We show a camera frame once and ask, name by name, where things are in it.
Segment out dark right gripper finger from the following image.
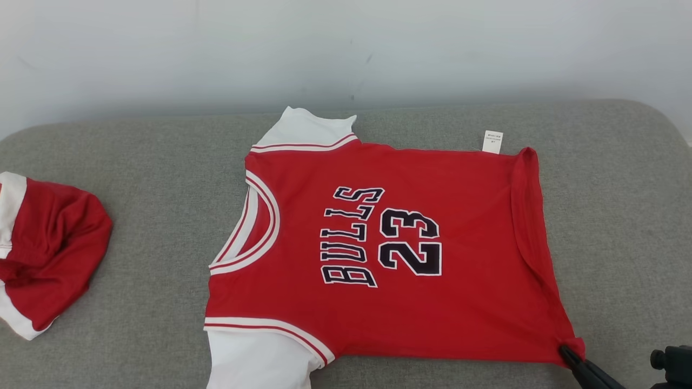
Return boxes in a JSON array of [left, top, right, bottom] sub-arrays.
[[560, 346, 628, 389]]

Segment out red Bulls 23 jersey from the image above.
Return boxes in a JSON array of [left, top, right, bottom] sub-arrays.
[[204, 106, 587, 389]]

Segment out red shorts white trim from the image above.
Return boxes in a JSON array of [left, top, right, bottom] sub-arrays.
[[0, 172, 114, 341]]

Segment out grey fabric sofa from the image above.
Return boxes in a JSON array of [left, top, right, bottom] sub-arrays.
[[0, 99, 692, 389]]

